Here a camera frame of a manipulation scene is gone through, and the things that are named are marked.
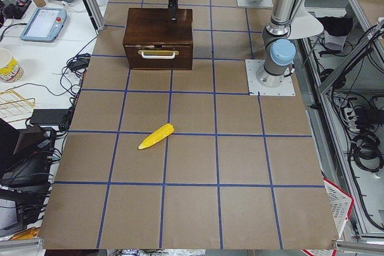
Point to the wooden drawer with white handle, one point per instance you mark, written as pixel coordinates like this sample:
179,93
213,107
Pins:
159,57

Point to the yellow corn cob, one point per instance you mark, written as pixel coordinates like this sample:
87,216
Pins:
158,135

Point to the dark brown wooden drawer box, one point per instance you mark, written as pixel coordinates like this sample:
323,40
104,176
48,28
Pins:
153,27

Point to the white chair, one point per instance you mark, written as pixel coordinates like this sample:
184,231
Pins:
303,24

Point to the blue teach pendant near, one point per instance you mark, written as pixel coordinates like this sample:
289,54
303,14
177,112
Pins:
44,25

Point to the yellow popcorn paper cup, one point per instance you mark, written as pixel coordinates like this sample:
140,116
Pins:
11,71

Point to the white red plastic basket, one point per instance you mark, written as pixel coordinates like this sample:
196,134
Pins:
341,204

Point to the gold wire rack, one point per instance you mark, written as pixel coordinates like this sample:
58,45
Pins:
15,107

